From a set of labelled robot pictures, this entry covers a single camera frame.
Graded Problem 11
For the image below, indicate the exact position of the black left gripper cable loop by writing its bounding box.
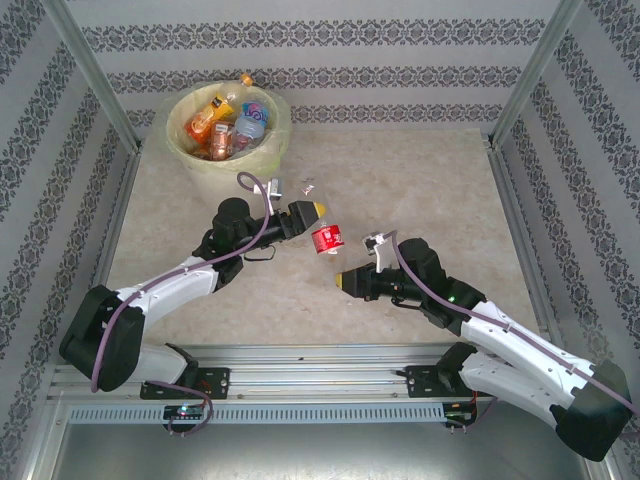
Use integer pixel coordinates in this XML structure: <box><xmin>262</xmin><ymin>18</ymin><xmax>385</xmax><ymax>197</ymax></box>
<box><xmin>242</xmin><ymin>243</ymin><xmax>276</xmax><ymax>263</ymax></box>

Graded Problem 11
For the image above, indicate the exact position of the red cola bottle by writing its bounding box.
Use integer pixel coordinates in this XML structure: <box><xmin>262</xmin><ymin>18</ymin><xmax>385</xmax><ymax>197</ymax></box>
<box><xmin>310</xmin><ymin>219</ymin><xmax>347</xmax><ymax>257</ymax></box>

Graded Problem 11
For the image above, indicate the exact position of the cream waste bin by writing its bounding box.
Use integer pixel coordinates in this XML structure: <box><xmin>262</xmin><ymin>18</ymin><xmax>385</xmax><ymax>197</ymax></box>
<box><xmin>167</xmin><ymin>83</ymin><xmax>292</xmax><ymax>206</ymax></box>

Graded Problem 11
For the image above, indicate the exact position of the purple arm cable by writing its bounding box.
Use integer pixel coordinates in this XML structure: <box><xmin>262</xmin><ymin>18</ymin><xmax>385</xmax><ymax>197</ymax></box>
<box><xmin>91</xmin><ymin>171</ymin><xmax>276</xmax><ymax>439</ymax></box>
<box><xmin>382</xmin><ymin>229</ymin><xmax>639</xmax><ymax>441</ymax></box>

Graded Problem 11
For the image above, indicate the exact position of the aluminium frame post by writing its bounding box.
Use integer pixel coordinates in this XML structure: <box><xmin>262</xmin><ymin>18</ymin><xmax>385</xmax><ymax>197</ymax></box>
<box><xmin>42</xmin><ymin>0</ymin><xmax>144</xmax><ymax>151</ymax></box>
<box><xmin>487</xmin><ymin>0</ymin><xmax>586</xmax><ymax>146</ymax></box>

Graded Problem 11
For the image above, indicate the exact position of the grey metal base panel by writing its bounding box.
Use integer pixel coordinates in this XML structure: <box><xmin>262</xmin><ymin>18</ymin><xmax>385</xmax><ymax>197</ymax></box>
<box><xmin>14</xmin><ymin>422</ymin><xmax>566</xmax><ymax>480</ymax></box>

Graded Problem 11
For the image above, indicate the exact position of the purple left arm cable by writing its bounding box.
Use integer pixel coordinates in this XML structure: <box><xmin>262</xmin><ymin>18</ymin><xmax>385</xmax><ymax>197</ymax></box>
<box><xmin>91</xmin><ymin>171</ymin><xmax>276</xmax><ymax>439</ymax></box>

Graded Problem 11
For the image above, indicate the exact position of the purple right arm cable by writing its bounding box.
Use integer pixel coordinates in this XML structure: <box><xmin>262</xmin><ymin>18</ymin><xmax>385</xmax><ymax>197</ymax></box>
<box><xmin>382</xmin><ymin>229</ymin><xmax>639</xmax><ymax>441</ymax></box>

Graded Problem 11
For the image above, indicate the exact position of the light blue label bottle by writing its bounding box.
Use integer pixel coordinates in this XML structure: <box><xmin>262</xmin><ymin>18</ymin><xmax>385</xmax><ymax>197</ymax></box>
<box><xmin>232</xmin><ymin>99</ymin><xmax>271</xmax><ymax>151</ymax></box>

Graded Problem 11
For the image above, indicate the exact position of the grey slotted cable duct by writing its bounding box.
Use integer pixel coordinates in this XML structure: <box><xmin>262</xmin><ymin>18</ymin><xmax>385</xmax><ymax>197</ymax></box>
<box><xmin>67</xmin><ymin>403</ymin><xmax>446</xmax><ymax>425</ymax></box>

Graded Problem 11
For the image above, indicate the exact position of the yellow-lined waste bin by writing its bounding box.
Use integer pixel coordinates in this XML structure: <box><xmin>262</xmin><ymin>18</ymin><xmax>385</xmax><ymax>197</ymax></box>
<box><xmin>152</xmin><ymin>79</ymin><xmax>295</xmax><ymax>177</ymax></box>

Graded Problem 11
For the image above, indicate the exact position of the orange juice bottle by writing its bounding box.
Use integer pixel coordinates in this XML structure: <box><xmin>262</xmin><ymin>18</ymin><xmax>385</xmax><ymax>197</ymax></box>
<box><xmin>183</xmin><ymin>73</ymin><xmax>254</xmax><ymax>144</ymax></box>

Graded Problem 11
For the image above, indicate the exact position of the aluminium mounting rail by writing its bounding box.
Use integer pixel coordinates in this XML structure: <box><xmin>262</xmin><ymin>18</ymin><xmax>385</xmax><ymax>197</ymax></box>
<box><xmin>47</xmin><ymin>342</ymin><xmax>586</xmax><ymax>401</ymax></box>

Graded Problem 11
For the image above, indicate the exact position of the aluminium side rail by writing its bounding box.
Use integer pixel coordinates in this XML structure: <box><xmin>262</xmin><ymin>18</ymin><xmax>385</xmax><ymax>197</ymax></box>
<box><xmin>482</xmin><ymin>139</ymin><xmax>586</xmax><ymax>361</ymax></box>
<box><xmin>69</xmin><ymin>144</ymin><xmax>144</xmax><ymax>366</ymax></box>

